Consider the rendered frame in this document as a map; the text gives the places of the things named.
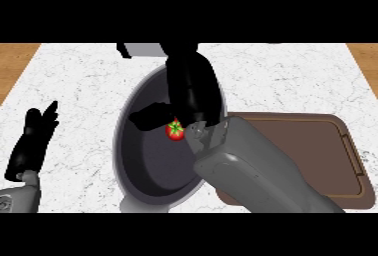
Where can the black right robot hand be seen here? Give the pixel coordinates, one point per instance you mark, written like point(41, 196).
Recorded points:
point(189, 86)

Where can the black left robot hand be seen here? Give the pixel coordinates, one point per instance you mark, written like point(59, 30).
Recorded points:
point(31, 141)

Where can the red tomato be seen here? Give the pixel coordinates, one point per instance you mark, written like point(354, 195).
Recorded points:
point(176, 132)

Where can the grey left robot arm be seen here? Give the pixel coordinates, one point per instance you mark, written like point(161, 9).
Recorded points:
point(22, 195)

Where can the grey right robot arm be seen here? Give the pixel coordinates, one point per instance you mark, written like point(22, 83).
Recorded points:
point(255, 170)

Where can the dark grey pot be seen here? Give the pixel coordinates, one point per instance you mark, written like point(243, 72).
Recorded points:
point(156, 153)

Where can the brown tray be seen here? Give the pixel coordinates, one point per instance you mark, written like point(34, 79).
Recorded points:
point(314, 156)

